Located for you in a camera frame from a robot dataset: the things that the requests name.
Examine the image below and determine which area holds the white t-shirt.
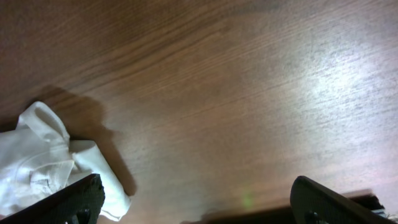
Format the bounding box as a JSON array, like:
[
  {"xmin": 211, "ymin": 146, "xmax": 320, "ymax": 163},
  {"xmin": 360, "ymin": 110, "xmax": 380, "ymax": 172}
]
[{"xmin": 1, "ymin": 101, "xmax": 131, "ymax": 222}]

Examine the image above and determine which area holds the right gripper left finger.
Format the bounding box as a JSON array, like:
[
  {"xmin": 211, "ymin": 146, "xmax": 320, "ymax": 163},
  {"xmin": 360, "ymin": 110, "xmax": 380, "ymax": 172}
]
[{"xmin": 1, "ymin": 174, "xmax": 105, "ymax": 224}]

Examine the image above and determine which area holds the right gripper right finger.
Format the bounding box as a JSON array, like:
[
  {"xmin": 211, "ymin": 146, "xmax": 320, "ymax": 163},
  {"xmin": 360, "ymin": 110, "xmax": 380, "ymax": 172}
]
[{"xmin": 290, "ymin": 175, "xmax": 394, "ymax": 224}]

